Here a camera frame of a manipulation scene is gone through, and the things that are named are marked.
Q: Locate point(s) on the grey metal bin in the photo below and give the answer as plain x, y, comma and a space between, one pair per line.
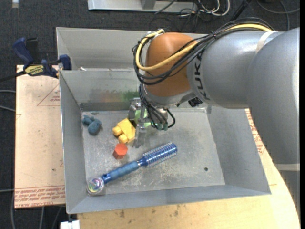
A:
190, 156

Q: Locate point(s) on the light green block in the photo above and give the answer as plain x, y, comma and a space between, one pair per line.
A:
137, 114

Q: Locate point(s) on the brown cardboard board, red print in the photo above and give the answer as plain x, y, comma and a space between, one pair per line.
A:
38, 132

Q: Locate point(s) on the clear iridescent ball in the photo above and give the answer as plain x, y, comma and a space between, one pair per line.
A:
95, 186

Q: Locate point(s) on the red hexagonal block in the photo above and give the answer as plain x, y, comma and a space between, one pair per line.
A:
120, 151

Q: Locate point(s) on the blue hairbrush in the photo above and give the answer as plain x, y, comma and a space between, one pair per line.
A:
143, 161

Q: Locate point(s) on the yellow toy block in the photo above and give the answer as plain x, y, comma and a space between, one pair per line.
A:
125, 130

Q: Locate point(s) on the dark teal plush toy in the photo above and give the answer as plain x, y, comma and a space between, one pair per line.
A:
93, 126

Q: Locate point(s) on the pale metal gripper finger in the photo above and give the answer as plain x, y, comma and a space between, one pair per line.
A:
137, 139
143, 137

